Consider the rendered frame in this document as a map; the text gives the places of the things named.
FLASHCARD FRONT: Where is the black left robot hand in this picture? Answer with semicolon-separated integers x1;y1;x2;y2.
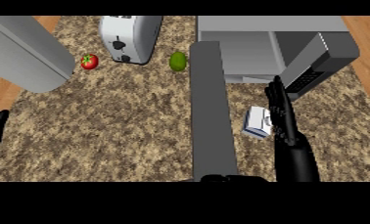
0;109;11;143

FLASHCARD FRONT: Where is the grey microwave door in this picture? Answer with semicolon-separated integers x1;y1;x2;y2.
188;40;241;182

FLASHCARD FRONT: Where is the white blue milk carton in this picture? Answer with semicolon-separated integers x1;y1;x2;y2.
240;105;275;140

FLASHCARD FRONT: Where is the grey microwave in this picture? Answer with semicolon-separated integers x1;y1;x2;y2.
196;15;363;102

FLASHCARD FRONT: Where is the red tomato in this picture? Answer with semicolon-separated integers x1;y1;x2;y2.
80;53;101;71

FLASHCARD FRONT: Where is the silver toaster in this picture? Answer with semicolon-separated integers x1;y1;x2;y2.
96;15;164;67

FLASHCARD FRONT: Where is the green avocado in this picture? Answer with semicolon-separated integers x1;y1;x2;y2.
167;50;190;72

